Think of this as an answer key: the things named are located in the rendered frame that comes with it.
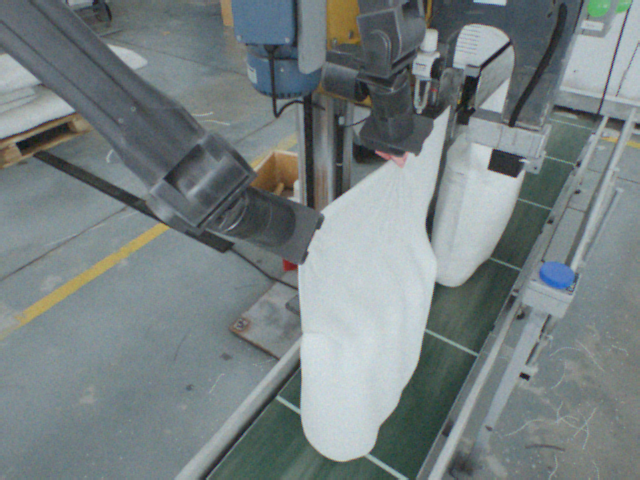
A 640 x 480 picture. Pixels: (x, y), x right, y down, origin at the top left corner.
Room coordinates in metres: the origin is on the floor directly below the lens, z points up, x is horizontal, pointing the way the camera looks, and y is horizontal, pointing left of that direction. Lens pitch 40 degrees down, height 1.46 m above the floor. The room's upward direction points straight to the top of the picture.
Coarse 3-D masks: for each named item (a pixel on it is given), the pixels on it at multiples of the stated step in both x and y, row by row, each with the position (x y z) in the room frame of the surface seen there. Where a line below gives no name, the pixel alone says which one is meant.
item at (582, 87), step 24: (456, 48) 3.65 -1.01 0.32; (480, 48) 3.55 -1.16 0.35; (576, 48) 3.20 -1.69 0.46; (600, 48) 3.12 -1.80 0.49; (624, 48) 3.05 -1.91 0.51; (576, 72) 3.17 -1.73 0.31; (600, 72) 3.09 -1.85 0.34; (624, 72) 3.00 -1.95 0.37; (576, 96) 3.17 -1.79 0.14; (600, 96) 3.07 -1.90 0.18; (624, 96) 2.98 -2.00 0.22
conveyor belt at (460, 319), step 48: (576, 144) 2.01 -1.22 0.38; (528, 192) 1.60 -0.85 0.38; (528, 240) 1.29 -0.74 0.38; (480, 288) 1.04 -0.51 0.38; (432, 336) 0.85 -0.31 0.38; (480, 336) 0.85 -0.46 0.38; (288, 384) 0.69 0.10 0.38; (432, 384) 0.69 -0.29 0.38; (288, 432) 0.56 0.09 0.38; (384, 432) 0.56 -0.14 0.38; (432, 432) 0.56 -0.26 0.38
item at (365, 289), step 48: (432, 144) 0.80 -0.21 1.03; (384, 192) 0.64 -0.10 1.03; (432, 192) 0.85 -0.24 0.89; (336, 240) 0.54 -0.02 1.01; (384, 240) 0.66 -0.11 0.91; (336, 288) 0.54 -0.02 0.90; (384, 288) 0.60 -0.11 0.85; (432, 288) 0.72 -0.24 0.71; (336, 336) 0.49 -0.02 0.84; (384, 336) 0.53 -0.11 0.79; (336, 384) 0.47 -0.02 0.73; (384, 384) 0.53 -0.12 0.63; (336, 432) 0.46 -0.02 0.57
